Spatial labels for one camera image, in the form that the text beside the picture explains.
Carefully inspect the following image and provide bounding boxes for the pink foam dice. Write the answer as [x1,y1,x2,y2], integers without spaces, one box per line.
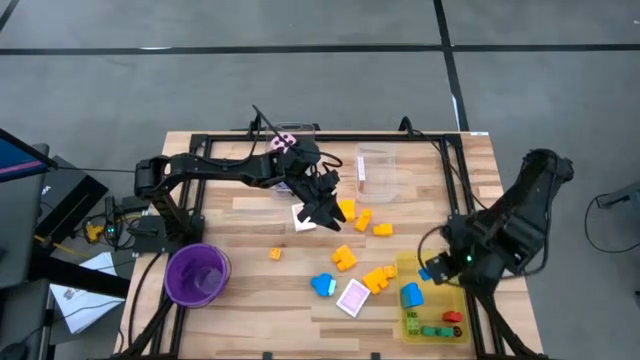
[269,132,299,154]

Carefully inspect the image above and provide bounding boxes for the purple plastic bucket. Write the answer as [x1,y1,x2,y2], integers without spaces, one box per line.
[163,243,232,310]

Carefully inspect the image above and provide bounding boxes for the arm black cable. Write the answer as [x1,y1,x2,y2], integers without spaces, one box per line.
[417,223,451,284]
[251,103,345,171]

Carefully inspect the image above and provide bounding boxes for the tall clear plastic container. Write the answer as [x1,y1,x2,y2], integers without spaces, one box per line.
[263,122,318,196]

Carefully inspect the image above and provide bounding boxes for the gray furniture leg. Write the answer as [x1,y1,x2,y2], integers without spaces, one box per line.
[596,178,640,211]

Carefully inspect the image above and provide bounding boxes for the white paper sheets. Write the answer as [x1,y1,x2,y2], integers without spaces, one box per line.
[49,251,126,335]

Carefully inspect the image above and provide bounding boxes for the large blue toy block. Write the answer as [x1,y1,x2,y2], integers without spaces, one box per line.
[399,282,425,310]

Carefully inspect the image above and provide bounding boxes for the black equipment case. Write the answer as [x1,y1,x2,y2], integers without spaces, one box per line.
[37,154,110,241]

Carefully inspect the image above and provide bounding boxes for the yellow translucent plastic bin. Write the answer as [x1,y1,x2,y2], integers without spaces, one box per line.
[394,249,471,346]

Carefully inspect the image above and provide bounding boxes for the blue-screen monitor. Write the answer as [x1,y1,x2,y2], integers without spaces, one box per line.
[0,127,59,184]

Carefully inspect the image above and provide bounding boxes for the pink-backed card deck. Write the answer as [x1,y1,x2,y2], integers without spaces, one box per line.
[335,278,372,319]

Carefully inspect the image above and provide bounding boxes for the black floor cable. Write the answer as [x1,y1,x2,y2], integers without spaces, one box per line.
[583,192,640,256]

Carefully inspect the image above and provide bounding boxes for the large orange-yellow toy block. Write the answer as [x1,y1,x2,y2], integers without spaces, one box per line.
[361,267,390,296]

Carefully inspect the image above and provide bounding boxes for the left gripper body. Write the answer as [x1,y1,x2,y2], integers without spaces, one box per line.
[292,167,342,207]

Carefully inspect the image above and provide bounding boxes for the frosted clear plastic bin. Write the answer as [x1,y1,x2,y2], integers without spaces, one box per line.
[354,143,400,205]

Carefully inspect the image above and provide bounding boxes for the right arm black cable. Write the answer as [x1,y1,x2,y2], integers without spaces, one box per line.
[417,223,451,284]

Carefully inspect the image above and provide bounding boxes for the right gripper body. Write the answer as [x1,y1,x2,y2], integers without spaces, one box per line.
[424,251,460,287]

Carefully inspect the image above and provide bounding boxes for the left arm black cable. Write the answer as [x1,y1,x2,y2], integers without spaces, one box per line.
[251,103,345,171]

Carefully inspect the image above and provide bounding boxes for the red-backed card deck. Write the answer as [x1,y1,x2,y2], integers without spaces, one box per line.
[291,202,318,233]

